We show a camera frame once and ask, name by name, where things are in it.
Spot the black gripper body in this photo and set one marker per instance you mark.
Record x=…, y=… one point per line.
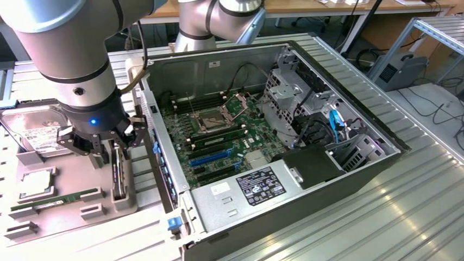
x=94, y=117

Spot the green graphics card with fan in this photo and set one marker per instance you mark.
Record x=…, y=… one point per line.
x=119, y=174

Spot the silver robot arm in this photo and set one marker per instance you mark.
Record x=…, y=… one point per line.
x=66, y=40

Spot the silver hard disk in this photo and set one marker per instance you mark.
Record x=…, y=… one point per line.
x=33, y=133

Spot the grey parts rack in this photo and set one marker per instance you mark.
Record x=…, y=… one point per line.
x=73, y=185

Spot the thin metal locking lever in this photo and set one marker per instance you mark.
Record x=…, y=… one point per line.
x=193, y=104

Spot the silver CPU chip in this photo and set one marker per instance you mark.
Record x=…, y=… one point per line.
x=37, y=185

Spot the CPU socket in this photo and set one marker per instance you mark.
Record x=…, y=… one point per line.
x=210, y=121

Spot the black long expansion slot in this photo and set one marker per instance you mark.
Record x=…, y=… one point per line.
x=210, y=152
x=215, y=170
x=218, y=179

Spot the loose green RAM stick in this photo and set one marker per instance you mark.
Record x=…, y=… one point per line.
x=54, y=201

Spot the installed green RAM stick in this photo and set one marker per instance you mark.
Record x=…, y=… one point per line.
x=218, y=140

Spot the blue expansion slot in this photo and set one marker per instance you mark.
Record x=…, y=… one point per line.
x=213, y=159

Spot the metal socket cover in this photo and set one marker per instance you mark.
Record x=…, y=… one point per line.
x=238, y=104

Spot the green motherboard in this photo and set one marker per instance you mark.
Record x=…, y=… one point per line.
x=261, y=130

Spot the silver chipset heatsink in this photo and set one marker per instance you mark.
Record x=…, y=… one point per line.
x=258, y=157

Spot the blue case latch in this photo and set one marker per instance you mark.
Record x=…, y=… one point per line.
x=174, y=223

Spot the grey power supply with label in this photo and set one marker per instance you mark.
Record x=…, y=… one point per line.
x=218, y=209

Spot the open black PC case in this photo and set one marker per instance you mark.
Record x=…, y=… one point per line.
x=290, y=217

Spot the metal disk bay cage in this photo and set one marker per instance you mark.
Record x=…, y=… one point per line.
x=326, y=99

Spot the wooden desk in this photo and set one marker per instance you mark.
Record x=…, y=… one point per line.
x=290, y=8

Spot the black stand pole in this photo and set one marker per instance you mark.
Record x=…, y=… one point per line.
x=363, y=24

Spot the blue disk bracket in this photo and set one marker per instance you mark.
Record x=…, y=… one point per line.
x=9, y=104

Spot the black plastic duct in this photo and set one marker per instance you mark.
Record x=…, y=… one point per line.
x=309, y=166

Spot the aluminium frame rack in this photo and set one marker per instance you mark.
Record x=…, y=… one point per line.
x=435, y=30

